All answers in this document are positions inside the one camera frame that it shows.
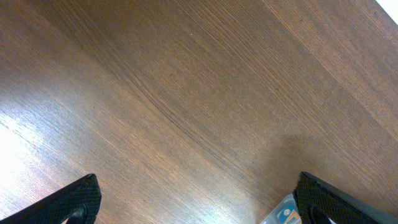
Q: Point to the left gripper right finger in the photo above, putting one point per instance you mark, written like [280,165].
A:
[319,202]

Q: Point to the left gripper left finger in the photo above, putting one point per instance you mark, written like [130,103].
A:
[78,202]

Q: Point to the clear plastic container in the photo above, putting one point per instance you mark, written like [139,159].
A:
[272,217]

